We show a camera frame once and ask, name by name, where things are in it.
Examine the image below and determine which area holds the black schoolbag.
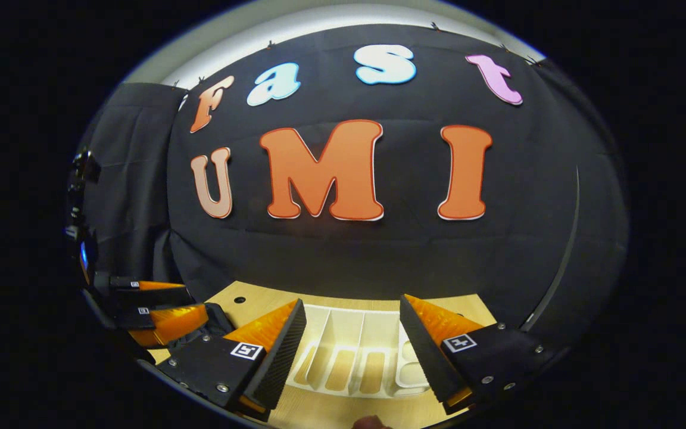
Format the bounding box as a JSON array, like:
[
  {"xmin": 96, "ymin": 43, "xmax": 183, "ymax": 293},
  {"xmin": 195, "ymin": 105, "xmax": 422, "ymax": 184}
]
[{"xmin": 164, "ymin": 302, "xmax": 236, "ymax": 358}]

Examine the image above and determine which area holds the white bookshelf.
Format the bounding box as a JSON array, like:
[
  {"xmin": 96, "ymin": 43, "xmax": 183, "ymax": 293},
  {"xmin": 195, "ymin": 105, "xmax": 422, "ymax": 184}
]
[{"xmin": 286, "ymin": 304, "xmax": 433, "ymax": 400}]

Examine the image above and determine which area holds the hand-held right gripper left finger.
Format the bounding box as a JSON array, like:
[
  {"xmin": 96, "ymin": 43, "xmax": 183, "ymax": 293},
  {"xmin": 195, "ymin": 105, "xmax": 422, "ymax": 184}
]
[{"xmin": 154, "ymin": 298, "xmax": 308, "ymax": 422}]

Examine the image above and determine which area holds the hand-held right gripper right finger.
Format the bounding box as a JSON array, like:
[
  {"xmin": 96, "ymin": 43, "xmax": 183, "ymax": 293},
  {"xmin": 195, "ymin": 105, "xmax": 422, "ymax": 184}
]
[{"xmin": 398, "ymin": 294, "xmax": 560, "ymax": 416}]

